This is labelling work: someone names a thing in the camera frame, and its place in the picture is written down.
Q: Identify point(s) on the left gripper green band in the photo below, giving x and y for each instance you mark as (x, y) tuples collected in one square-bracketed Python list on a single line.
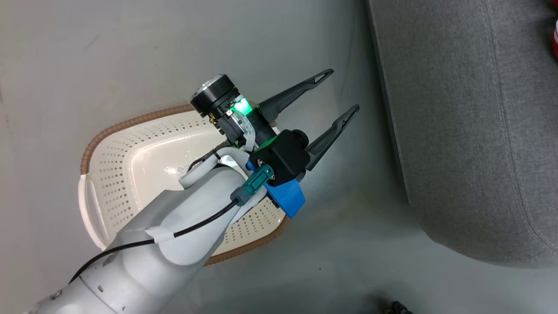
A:
[(216, 96)]

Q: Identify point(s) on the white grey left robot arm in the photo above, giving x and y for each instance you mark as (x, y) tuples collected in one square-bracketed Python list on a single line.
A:
[(174, 244)]

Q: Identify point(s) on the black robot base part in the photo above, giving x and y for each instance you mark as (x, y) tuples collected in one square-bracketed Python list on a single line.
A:
[(397, 308)]

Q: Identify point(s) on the cream perforated laundry basket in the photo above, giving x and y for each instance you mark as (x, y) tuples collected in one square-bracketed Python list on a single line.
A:
[(139, 161)]

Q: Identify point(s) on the grey fabric sofa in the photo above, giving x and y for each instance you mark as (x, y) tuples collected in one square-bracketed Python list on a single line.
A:
[(471, 131)]

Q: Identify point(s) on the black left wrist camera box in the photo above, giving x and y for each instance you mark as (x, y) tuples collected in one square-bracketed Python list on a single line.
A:
[(283, 155)]

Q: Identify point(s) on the blue left camera mount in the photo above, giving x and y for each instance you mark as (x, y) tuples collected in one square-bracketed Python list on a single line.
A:
[(287, 198)]

